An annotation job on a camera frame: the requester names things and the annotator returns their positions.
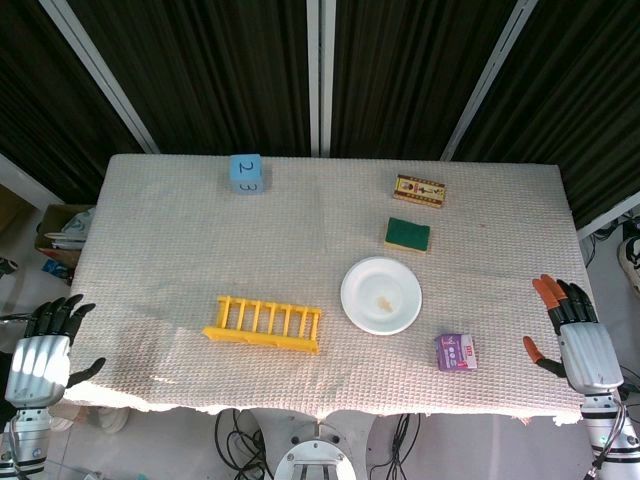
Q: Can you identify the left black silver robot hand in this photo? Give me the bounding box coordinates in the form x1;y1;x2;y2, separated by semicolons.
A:
4;293;107;407

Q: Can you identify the right orange-tipped silver robot hand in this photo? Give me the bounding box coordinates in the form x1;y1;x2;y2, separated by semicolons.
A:
522;273;624;396

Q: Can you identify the white round plate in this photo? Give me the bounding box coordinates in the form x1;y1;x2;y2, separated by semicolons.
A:
340;256;424;336

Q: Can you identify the green yellow sponge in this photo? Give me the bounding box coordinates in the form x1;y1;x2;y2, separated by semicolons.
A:
383;216;432;255

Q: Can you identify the purple small carton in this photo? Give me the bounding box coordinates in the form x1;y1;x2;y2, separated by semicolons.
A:
433;333;478;373

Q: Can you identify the brown cardboard box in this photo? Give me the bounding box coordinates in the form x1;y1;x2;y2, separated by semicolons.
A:
33;203;96;265

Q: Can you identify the yellow plastic dish rack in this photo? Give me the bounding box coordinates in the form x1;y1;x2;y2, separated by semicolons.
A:
201;294;323;355

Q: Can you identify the brown yellow printed box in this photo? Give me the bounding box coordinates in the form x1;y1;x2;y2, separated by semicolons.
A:
391;173;447;212

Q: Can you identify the blue numbered foam cube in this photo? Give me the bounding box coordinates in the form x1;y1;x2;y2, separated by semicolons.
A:
228;153;267;194

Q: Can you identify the white robot torso base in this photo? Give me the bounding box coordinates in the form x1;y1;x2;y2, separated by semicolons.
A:
247;407;401;480

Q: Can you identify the beige waffle tablecloth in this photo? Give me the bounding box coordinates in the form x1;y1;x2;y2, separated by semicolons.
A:
62;153;591;426

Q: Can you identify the black pleated curtain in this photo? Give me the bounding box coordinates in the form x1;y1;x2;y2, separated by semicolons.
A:
0;0;640;231

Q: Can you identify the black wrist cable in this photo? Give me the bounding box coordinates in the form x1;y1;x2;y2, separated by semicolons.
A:
589;397;632;474

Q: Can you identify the white table pedestal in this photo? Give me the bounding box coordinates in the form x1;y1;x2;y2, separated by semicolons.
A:
49;403;132;436

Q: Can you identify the black floor cable bundle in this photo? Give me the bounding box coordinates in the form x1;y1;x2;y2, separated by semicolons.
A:
214;409;269;480
369;413;426;480

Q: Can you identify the slanted aluminium frame post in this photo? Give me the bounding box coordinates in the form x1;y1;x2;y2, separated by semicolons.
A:
39;0;160;154
439;0;546;161

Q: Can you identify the upright double aluminium post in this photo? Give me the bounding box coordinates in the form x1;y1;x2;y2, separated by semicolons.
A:
305;0;335;157

